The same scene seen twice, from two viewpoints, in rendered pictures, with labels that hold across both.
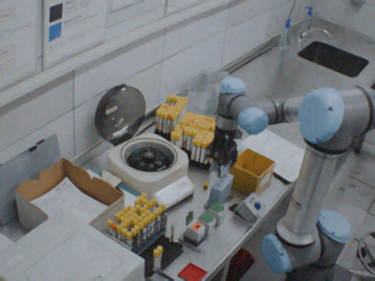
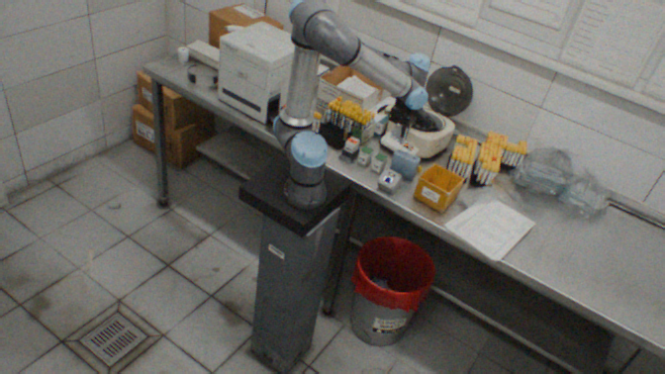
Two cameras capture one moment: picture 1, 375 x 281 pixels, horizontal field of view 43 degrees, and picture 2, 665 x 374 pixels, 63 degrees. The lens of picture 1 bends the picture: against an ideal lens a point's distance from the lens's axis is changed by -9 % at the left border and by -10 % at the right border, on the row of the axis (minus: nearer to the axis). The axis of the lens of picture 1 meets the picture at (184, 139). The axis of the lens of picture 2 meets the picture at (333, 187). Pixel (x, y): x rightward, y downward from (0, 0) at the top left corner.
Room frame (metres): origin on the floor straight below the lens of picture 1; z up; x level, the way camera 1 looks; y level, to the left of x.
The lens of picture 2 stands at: (1.04, -1.91, 2.17)
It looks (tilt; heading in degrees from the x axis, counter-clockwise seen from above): 39 degrees down; 87
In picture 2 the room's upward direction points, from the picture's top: 11 degrees clockwise
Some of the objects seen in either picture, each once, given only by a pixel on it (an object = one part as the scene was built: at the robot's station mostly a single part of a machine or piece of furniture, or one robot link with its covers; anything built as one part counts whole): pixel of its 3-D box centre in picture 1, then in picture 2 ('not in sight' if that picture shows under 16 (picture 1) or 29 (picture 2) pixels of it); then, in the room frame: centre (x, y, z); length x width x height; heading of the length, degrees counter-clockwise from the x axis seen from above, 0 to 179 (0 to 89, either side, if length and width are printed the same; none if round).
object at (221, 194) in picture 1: (220, 192); (404, 165); (1.40, -0.14, 0.92); 0.10 x 0.07 x 0.10; 155
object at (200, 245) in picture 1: (194, 238); (350, 152); (1.19, -0.07, 0.89); 0.09 x 0.05 x 0.04; 61
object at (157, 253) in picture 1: (157, 247); (331, 127); (1.09, 0.04, 0.93); 0.17 x 0.09 x 0.11; 149
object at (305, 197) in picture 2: (315, 261); (306, 183); (1.03, -0.44, 0.99); 0.15 x 0.15 x 0.10
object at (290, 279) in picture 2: not in sight; (290, 287); (1.03, -0.43, 0.44); 0.20 x 0.20 x 0.87; 59
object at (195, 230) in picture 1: (195, 233); (351, 146); (1.19, -0.07, 0.92); 0.05 x 0.04 x 0.06; 61
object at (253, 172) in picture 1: (250, 173); (438, 188); (1.53, -0.26, 0.92); 0.13 x 0.13 x 0.10; 57
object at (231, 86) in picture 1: (231, 97); (416, 70); (1.35, -0.12, 1.33); 0.09 x 0.08 x 0.11; 28
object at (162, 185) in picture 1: (151, 170); (417, 132); (1.47, 0.10, 0.94); 0.30 x 0.24 x 0.12; 50
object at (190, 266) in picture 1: (192, 273); not in sight; (1.04, -0.07, 0.88); 0.07 x 0.07 x 0.01; 59
